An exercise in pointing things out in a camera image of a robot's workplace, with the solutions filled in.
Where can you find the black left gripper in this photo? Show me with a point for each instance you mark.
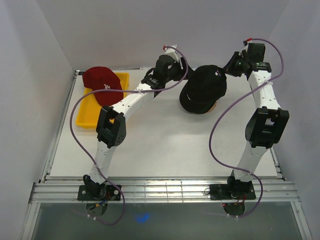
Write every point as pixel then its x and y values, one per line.
pixel 177 64

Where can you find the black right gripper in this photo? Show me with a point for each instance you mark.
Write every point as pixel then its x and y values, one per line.
pixel 228 68

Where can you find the black NY baseball cap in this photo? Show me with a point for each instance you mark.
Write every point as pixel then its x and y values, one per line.
pixel 203 89

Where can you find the red baseball cap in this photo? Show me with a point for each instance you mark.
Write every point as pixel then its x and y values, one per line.
pixel 102 78

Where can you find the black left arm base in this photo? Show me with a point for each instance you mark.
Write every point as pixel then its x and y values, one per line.
pixel 110 192

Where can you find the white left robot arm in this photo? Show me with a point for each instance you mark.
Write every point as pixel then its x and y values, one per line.
pixel 111 126

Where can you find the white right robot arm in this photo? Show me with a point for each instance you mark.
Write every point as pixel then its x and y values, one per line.
pixel 267 124

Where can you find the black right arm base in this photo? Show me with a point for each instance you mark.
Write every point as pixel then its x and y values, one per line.
pixel 223 192

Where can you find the wooden hat stand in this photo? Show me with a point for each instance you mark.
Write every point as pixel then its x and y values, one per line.
pixel 212 108

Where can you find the yellow plastic tray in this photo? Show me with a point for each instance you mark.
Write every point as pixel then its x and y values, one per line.
pixel 89 109

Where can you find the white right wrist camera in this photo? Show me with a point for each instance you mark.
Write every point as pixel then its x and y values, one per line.
pixel 245 46

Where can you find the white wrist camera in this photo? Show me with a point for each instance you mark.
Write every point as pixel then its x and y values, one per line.
pixel 245 46
pixel 171 51

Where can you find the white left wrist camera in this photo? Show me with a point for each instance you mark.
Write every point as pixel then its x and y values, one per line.
pixel 171 51

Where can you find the aluminium mounting rail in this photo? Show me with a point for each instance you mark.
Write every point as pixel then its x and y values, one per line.
pixel 159 190

